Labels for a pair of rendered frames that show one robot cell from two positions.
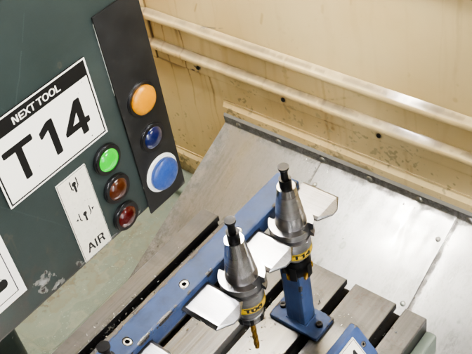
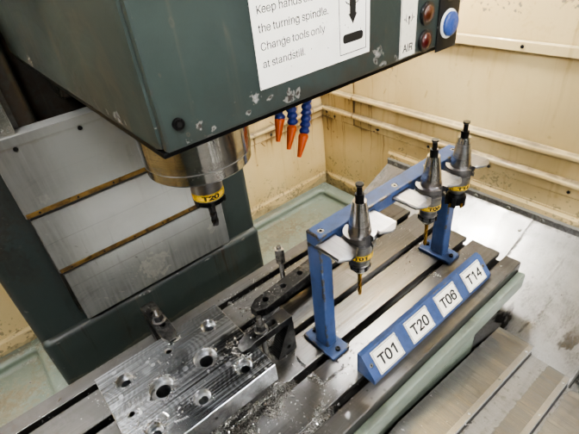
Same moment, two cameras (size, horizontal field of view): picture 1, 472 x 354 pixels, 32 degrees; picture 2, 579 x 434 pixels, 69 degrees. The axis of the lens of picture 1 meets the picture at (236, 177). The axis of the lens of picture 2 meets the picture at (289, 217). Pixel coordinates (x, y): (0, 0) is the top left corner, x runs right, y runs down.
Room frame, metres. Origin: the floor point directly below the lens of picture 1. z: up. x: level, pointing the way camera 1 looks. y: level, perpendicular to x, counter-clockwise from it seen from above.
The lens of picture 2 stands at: (-0.08, 0.22, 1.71)
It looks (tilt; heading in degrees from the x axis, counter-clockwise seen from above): 35 degrees down; 8
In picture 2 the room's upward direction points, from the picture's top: 7 degrees counter-clockwise
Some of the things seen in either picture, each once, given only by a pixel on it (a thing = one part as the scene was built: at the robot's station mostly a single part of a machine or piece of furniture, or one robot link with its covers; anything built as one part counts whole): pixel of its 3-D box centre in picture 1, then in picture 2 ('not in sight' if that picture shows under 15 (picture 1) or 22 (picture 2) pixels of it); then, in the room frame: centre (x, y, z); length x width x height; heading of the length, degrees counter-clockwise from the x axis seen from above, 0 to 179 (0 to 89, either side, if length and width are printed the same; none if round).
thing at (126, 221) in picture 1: (126, 215); (426, 40); (0.49, 0.10, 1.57); 0.02 x 0.01 x 0.02; 134
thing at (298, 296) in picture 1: (293, 262); (444, 209); (0.86, -0.06, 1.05); 0.10 x 0.05 x 0.30; 44
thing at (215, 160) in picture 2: not in sight; (190, 124); (0.47, 0.42, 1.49); 0.16 x 0.16 x 0.12
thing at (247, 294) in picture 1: (242, 279); (430, 189); (0.70, 0.02, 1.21); 0.06 x 0.06 x 0.03
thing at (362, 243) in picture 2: not in sight; (359, 235); (0.55, 0.18, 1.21); 0.06 x 0.06 x 0.03
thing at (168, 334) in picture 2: not in sight; (162, 329); (0.54, 0.63, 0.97); 0.13 x 0.03 x 0.15; 44
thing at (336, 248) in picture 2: not in sight; (339, 250); (0.51, 0.22, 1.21); 0.07 x 0.05 x 0.01; 44
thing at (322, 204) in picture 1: (314, 203); (473, 160); (0.82, -0.10, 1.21); 0.07 x 0.05 x 0.01; 44
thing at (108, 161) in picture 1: (107, 159); not in sight; (0.49, 0.10, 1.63); 0.02 x 0.01 x 0.02; 134
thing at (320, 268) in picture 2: not in sight; (322, 297); (0.55, 0.25, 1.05); 0.10 x 0.05 x 0.30; 44
